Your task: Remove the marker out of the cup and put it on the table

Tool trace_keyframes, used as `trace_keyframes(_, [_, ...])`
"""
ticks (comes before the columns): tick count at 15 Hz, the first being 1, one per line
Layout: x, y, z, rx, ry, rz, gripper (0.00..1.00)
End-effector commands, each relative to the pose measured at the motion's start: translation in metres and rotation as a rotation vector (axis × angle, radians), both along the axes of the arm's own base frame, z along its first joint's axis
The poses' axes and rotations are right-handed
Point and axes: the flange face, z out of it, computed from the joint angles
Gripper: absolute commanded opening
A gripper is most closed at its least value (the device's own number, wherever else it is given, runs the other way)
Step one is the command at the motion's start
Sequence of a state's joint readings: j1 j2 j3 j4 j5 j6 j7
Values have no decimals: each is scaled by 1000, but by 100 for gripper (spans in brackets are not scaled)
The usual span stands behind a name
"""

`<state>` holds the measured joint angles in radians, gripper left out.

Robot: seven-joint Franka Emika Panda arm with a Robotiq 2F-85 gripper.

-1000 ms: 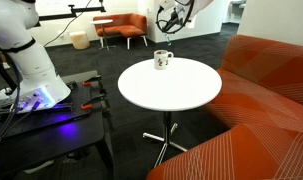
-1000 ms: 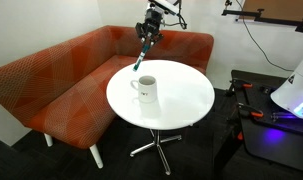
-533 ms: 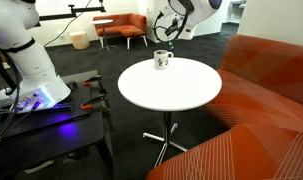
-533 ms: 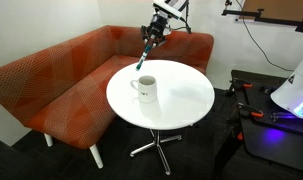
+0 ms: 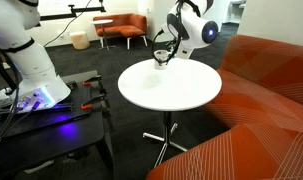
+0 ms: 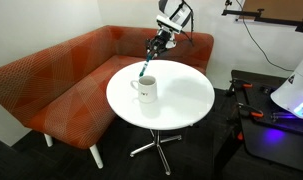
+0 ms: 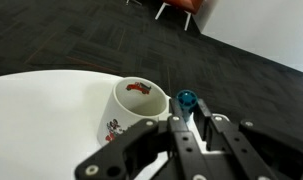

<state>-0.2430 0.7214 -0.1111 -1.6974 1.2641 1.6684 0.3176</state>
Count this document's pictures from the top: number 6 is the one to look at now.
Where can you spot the brown cork board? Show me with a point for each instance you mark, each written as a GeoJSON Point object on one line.
{"type": "Point", "coordinates": [281, 8]}

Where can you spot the black wall rail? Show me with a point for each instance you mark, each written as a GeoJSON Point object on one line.
{"type": "Point", "coordinates": [274, 20]}

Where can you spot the orange patterned corner sofa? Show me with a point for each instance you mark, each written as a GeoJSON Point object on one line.
{"type": "Point", "coordinates": [57, 83]}

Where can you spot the white ceramic mug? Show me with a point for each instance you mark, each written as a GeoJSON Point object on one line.
{"type": "Point", "coordinates": [147, 91]}

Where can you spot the teal marker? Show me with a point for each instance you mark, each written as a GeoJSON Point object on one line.
{"type": "Point", "coordinates": [145, 66]}

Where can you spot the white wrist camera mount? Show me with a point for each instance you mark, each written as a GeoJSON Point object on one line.
{"type": "Point", "coordinates": [169, 24]}

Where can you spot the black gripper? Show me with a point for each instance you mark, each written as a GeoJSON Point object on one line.
{"type": "Point", "coordinates": [165, 37]}

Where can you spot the black robot stand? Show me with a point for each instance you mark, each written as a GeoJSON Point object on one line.
{"type": "Point", "coordinates": [271, 143]}

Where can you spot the chrome table base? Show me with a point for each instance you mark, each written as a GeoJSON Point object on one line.
{"type": "Point", "coordinates": [156, 143]}

